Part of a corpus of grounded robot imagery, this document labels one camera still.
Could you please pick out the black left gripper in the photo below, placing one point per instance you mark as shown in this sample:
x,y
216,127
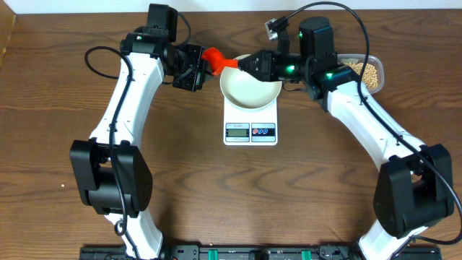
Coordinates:
x,y
196,77

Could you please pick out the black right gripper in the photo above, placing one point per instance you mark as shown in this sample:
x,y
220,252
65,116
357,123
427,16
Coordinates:
x,y
266,71

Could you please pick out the red plastic measuring scoop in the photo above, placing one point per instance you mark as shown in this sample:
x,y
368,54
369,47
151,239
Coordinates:
x,y
217,61

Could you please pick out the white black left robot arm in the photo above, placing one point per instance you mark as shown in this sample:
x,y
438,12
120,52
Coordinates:
x,y
111,173

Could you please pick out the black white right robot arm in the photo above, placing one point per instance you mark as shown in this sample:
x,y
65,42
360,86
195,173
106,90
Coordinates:
x,y
415,182

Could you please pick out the cream round bowl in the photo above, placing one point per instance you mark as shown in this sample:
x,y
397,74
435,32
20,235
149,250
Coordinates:
x,y
245,91

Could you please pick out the white digital kitchen scale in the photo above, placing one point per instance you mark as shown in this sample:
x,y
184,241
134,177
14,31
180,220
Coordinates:
x,y
250,127

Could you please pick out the clear container of soybeans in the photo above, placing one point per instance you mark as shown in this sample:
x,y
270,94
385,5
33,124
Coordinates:
x,y
374,77

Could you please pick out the wooden side panel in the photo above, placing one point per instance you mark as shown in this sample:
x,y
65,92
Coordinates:
x,y
7,21

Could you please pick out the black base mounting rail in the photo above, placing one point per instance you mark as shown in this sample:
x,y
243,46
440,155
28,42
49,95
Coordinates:
x,y
194,252

